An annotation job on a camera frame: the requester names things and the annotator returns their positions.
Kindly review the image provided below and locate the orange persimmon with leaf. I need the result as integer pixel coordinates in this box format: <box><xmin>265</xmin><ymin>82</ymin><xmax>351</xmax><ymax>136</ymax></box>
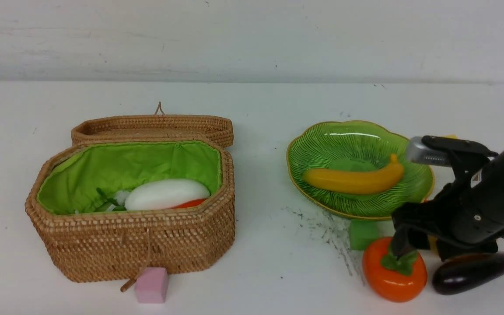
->
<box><xmin>362</xmin><ymin>237</ymin><xmax>428</xmax><ymax>303</ymax></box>

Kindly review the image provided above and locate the woven wicker basket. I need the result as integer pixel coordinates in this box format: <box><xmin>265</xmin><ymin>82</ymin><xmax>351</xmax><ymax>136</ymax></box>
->
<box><xmin>25</xmin><ymin>139</ymin><xmax>236</xmax><ymax>283</ymax></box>

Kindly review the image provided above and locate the pink foam cube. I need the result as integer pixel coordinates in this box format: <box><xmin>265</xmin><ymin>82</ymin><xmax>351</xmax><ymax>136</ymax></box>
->
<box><xmin>135</xmin><ymin>267</ymin><xmax>169</xmax><ymax>304</ymax></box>

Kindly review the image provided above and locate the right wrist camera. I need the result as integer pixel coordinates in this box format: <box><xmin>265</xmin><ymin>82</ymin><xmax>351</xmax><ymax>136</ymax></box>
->
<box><xmin>405</xmin><ymin>135</ymin><xmax>499</xmax><ymax>182</ymax></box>

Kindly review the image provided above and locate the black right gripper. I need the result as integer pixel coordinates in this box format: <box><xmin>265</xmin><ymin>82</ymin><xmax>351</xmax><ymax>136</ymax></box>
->
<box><xmin>391</xmin><ymin>182</ymin><xmax>504</xmax><ymax>261</ymax></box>

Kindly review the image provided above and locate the yellow banana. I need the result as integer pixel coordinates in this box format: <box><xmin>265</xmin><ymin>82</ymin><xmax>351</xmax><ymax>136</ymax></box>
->
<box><xmin>302</xmin><ymin>154</ymin><xmax>405</xmax><ymax>196</ymax></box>

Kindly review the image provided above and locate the green ribbed glass plate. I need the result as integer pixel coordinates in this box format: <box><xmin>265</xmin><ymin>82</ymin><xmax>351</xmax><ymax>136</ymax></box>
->
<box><xmin>287</xmin><ymin>120</ymin><xmax>434</xmax><ymax>220</ymax></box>

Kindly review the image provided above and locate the yellow orange mango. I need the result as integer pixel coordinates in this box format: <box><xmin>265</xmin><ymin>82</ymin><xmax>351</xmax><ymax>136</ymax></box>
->
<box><xmin>427</xmin><ymin>235</ymin><xmax>439</xmax><ymax>256</ymax></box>

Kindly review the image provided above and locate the green foam cube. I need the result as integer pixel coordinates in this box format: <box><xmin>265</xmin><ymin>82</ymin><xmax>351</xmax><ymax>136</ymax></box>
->
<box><xmin>348</xmin><ymin>220</ymin><xmax>380</xmax><ymax>251</ymax></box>

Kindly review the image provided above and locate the purple eggplant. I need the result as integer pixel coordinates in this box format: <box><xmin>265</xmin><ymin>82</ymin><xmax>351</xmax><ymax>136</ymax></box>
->
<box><xmin>431</xmin><ymin>252</ymin><xmax>504</xmax><ymax>295</ymax></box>

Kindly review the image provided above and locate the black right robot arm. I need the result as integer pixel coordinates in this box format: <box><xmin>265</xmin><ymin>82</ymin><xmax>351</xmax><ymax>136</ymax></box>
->
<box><xmin>390</xmin><ymin>135</ymin><xmax>504</xmax><ymax>261</ymax></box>

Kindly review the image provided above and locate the orange red carrot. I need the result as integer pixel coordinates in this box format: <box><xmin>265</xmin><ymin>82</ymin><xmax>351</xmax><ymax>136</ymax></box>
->
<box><xmin>170</xmin><ymin>199</ymin><xmax>207</xmax><ymax>209</ymax></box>

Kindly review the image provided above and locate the white radish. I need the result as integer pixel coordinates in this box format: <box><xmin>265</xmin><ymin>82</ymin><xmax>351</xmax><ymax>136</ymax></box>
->
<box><xmin>124</xmin><ymin>178</ymin><xmax>210</xmax><ymax>211</ymax></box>

